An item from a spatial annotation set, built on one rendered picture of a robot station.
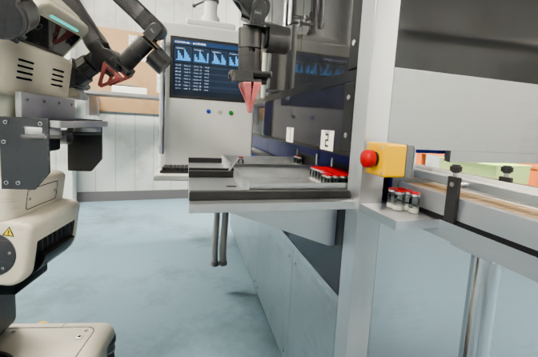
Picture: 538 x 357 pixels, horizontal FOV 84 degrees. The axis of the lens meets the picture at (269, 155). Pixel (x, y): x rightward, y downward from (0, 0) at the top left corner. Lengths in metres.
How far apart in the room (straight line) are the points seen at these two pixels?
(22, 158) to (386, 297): 0.93
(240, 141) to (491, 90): 1.15
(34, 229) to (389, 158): 0.83
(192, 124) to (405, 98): 1.13
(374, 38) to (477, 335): 0.65
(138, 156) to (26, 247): 3.28
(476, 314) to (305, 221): 0.40
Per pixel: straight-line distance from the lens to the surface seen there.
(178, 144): 1.64
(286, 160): 1.37
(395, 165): 0.69
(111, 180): 4.21
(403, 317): 0.98
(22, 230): 0.91
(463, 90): 0.93
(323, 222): 0.85
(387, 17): 0.81
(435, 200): 0.73
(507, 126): 1.06
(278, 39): 0.78
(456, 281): 1.05
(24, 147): 0.84
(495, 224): 0.65
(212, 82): 1.65
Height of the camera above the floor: 1.06
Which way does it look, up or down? 6 degrees down
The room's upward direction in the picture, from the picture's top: 3 degrees clockwise
